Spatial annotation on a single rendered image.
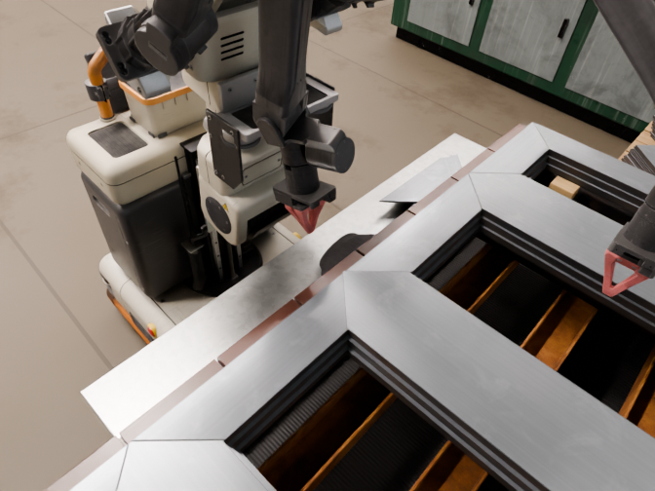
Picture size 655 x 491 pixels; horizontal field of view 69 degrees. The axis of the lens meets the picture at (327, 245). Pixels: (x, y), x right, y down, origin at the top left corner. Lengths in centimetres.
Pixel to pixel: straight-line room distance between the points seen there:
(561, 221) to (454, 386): 50
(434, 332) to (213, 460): 40
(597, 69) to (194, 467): 305
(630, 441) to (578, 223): 48
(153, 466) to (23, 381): 127
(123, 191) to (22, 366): 90
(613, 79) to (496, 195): 223
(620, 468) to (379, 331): 39
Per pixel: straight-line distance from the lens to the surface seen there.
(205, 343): 104
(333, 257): 114
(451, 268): 140
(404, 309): 87
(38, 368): 198
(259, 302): 109
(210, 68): 96
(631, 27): 76
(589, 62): 335
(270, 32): 63
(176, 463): 74
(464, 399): 80
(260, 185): 118
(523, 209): 114
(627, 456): 87
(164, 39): 75
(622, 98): 334
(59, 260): 229
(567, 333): 120
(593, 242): 114
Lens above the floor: 155
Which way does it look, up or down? 46 degrees down
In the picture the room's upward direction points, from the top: 5 degrees clockwise
